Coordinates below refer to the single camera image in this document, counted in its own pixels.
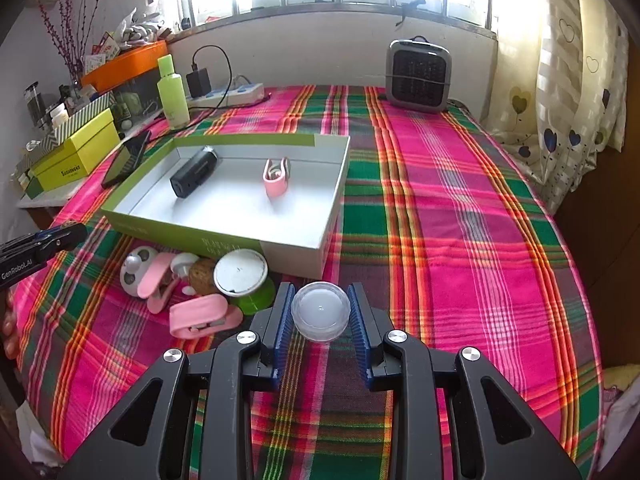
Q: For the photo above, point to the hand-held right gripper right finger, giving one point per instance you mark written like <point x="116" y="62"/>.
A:
<point x="361" y="340"/>

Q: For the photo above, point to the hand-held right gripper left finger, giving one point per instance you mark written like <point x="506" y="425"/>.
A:
<point x="285" y="340"/>

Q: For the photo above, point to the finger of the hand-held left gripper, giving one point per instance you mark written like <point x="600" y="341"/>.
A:
<point x="65" y="237"/>

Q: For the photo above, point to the small clear plastic jar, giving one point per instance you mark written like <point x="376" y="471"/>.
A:
<point x="320" y="312"/>

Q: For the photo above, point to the white round massager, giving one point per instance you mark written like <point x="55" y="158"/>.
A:
<point x="135" y="270"/>

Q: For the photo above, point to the green tub with white lid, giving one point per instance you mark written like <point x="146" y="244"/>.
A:
<point x="240" y="272"/>

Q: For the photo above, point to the brown walnut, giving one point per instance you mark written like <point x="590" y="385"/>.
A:
<point x="202" y="277"/>

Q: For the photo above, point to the green and white box tray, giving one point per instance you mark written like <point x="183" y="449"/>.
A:
<point x="240" y="210"/>

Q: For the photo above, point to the person's left hand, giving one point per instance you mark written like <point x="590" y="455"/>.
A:
<point x="10" y="332"/>

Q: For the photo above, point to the yellow-green cardboard box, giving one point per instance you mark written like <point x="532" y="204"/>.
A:
<point x="75" y="152"/>

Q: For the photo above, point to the black smartphone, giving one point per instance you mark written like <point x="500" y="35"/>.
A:
<point x="125" y="160"/>

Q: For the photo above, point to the striped gift box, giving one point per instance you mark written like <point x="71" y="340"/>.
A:
<point x="80" y="122"/>

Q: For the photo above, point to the small white mushroom-shaped item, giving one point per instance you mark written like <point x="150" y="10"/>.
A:
<point x="185" y="264"/>

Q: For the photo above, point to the dark glass jar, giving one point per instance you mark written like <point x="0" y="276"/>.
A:
<point x="35" y="105"/>

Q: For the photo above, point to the black cylindrical device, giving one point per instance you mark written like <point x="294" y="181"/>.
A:
<point x="194" y="172"/>

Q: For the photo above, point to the pink curved clip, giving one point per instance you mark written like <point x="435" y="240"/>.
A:
<point x="276" y="182"/>

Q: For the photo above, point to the light green bottle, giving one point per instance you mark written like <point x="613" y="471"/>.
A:
<point x="172" y="95"/>

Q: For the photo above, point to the orange storage box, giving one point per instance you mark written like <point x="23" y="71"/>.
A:
<point x="125" y="67"/>

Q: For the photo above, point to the dried purple flower branches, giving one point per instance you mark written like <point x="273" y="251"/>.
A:
<point x="75" y="25"/>

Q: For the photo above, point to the white plastic bag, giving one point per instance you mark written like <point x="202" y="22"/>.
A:
<point x="137" y="27"/>

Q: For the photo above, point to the white power strip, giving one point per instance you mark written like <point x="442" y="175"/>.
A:
<point x="235" y="94"/>

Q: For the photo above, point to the grey space heater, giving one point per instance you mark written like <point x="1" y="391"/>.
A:
<point x="420" y="77"/>

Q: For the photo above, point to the heart-patterned curtain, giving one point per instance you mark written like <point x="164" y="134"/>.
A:
<point x="565" y="85"/>

